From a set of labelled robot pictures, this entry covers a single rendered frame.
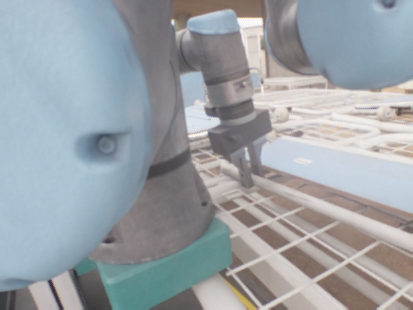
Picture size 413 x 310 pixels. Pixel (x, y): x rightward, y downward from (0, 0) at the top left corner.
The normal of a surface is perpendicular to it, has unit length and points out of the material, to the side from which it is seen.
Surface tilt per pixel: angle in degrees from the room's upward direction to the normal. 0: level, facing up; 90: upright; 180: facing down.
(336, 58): 100
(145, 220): 70
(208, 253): 90
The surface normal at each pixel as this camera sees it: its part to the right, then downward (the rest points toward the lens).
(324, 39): -0.95, 0.30
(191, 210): 0.71, -0.25
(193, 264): 0.54, 0.18
